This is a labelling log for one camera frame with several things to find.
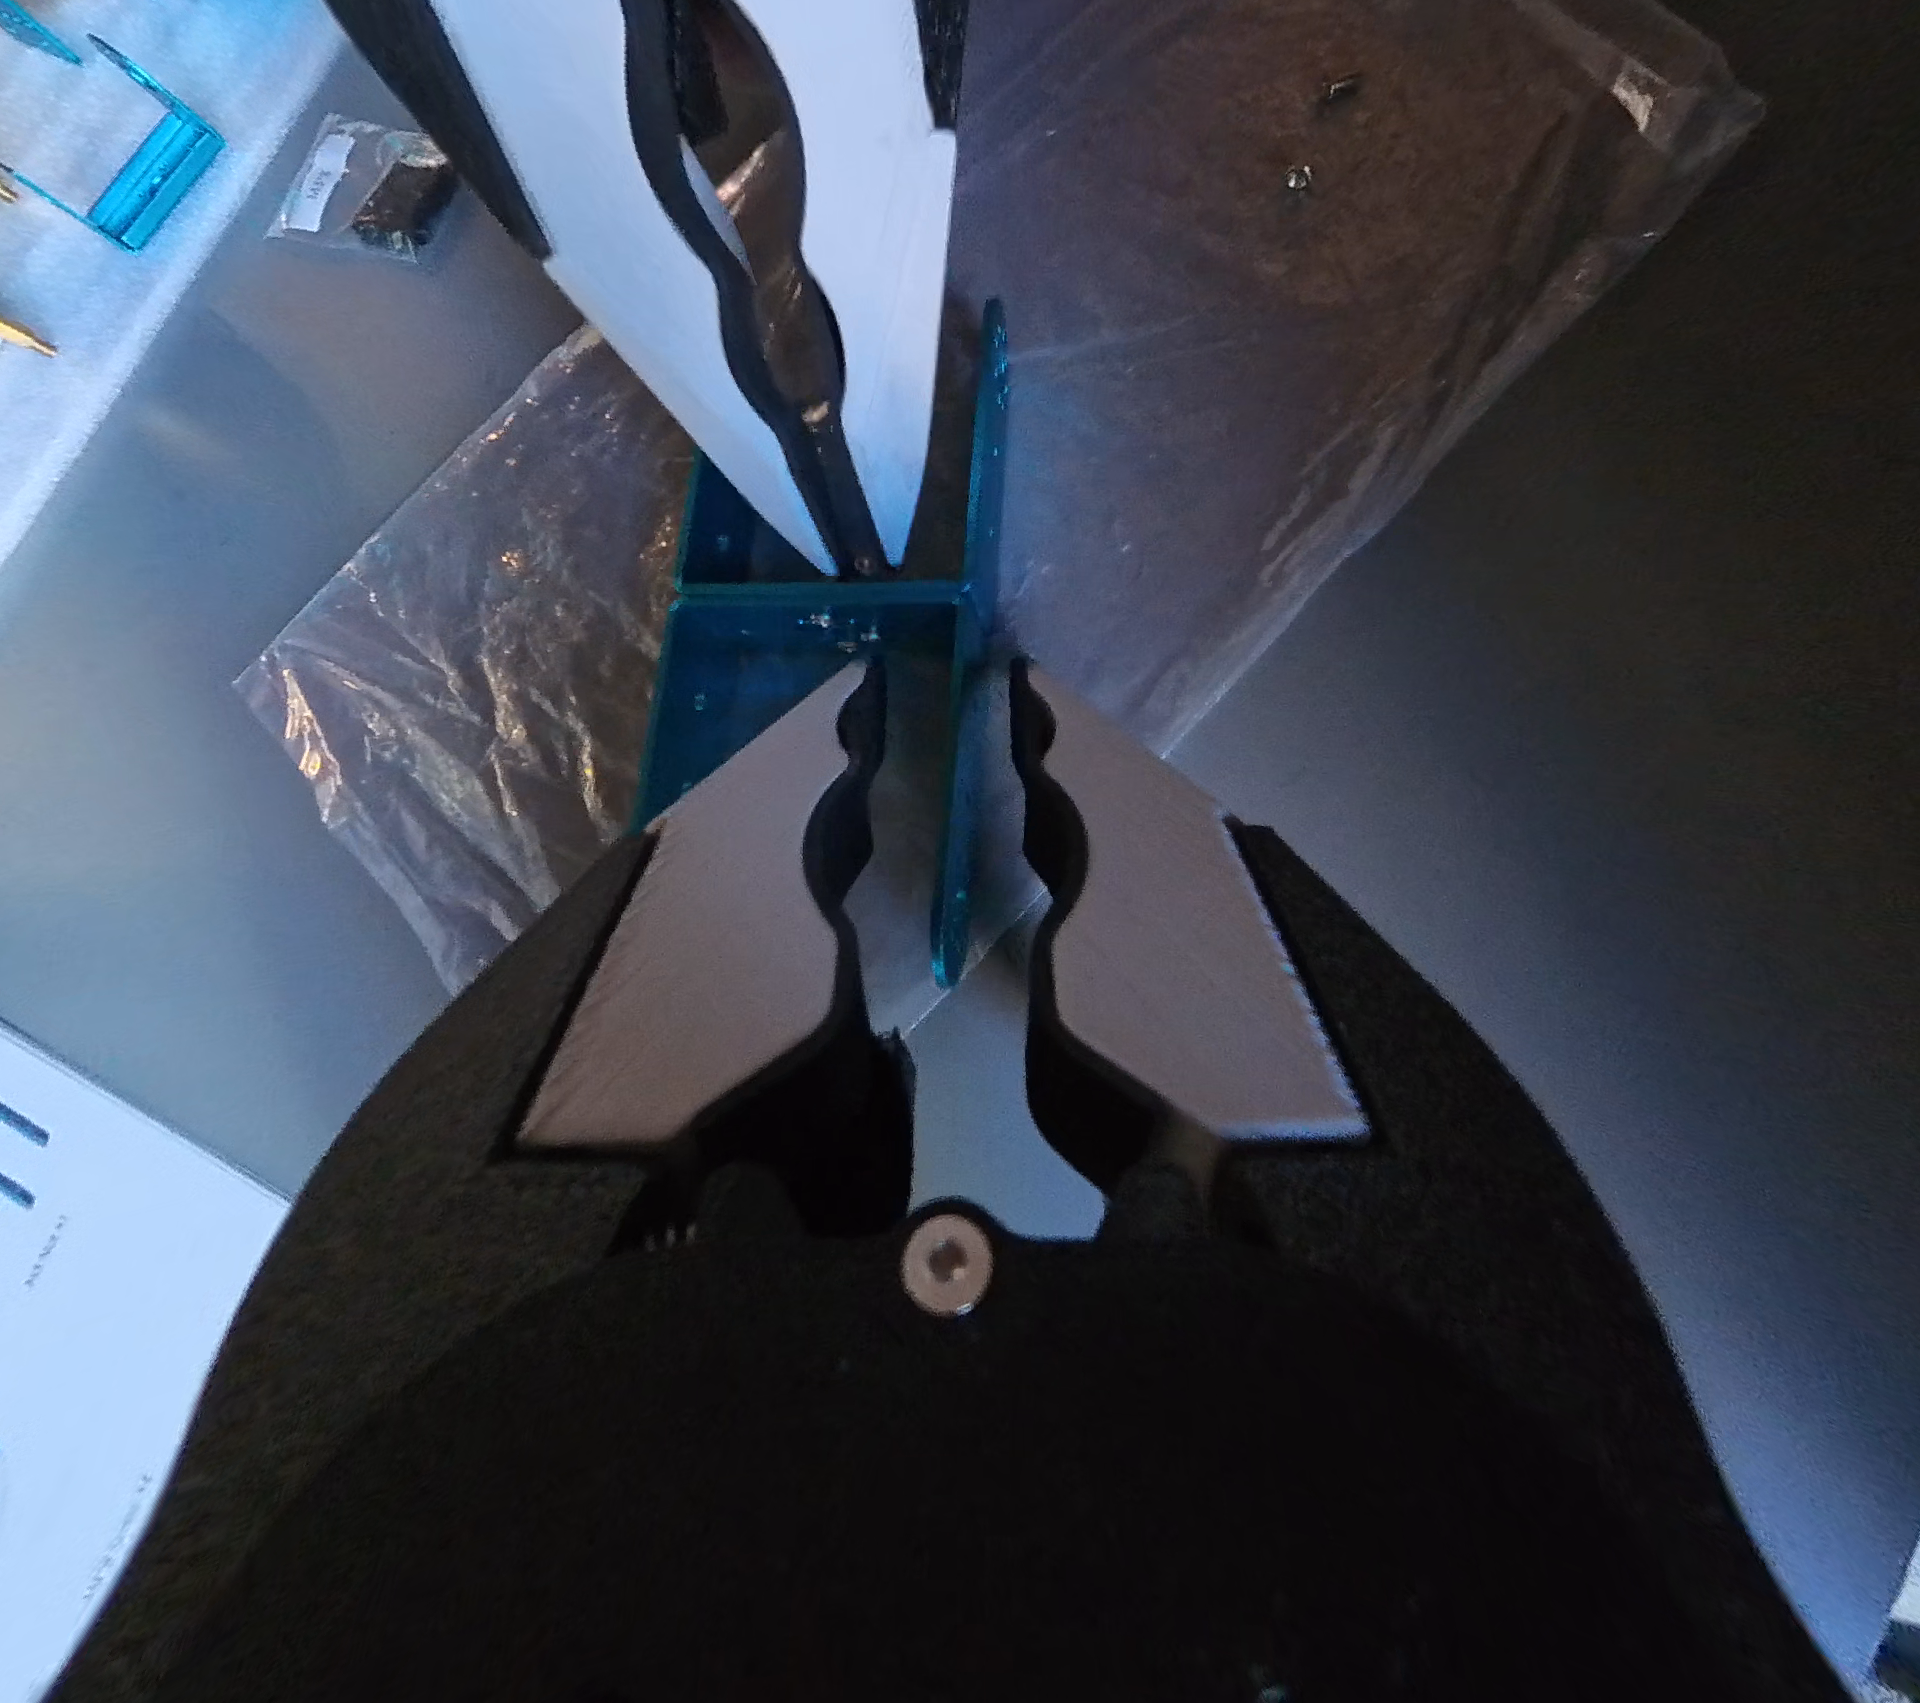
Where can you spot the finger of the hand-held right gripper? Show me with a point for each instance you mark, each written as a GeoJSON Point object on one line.
{"type": "Point", "coordinates": [838, 10]}
{"type": "Point", "coordinates": [540, 82]}

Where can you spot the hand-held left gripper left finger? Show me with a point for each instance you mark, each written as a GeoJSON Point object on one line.
{"type": "Point", "coordinates": [688, 986]}

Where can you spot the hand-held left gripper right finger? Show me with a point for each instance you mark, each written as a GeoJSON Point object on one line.
{"type": "Point", "coordinates": [1201, 986]}

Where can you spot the blue metal bracket assembly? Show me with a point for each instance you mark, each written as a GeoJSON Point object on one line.
{"type": "Point", "coordinates": [752, 667]}

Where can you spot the grey desk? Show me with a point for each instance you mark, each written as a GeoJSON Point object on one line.
{"type": "Point", "coordinates": [1505, 839]}

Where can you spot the pile of small hardware bags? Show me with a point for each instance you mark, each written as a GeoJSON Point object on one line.
{"type": "Point", "coordinates": [323, 186]}

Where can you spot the white foam sheet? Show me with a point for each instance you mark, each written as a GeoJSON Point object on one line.
{"type": "Point", "coordinates": [150, 284]}

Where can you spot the large clear plastic bag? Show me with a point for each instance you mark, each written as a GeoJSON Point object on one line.
{"type": "Point", "coordinates": [1274, 381]}

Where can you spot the white instruction booklet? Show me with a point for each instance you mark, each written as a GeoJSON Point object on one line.
{"type": "Point", "coordinates": [89, 1282]}

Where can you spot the blue flanged bracket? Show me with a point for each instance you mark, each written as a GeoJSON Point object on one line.
{"type": "Point", "coordinates": [150, 186]}

